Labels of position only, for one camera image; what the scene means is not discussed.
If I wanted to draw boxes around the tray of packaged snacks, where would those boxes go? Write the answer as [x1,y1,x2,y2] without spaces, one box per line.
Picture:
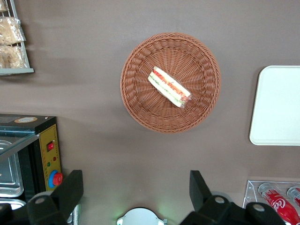
[0,0,35,76]

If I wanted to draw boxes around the clear acrylic bottle rack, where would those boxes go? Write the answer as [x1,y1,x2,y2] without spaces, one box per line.
[242,180,300,225]

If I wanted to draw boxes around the round brown wicker basket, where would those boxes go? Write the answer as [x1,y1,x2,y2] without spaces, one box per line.
[120,32,222,134]

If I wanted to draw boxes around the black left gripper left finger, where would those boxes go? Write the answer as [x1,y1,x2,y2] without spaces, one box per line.
[26,170,84,225]

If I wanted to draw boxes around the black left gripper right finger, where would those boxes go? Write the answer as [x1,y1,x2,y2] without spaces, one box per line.
[179,170,249,225]

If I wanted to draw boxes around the black food warmer cabinet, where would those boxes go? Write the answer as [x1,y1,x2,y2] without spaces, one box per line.
[0,113,82,225]

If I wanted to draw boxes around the triangle sandwich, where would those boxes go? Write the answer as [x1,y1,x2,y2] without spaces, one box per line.
[147,66,193,109]

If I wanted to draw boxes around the steel pan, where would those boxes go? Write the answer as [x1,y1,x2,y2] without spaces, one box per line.
[0,140,24,198]
[0,198,27,211]

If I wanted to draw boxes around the cream plastic serving tray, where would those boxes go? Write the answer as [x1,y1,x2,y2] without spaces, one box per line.
[249,65,300,146]

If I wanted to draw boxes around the red cola bottle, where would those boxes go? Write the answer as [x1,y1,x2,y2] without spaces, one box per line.
[257,182,300,225]
[286,186,300,207]

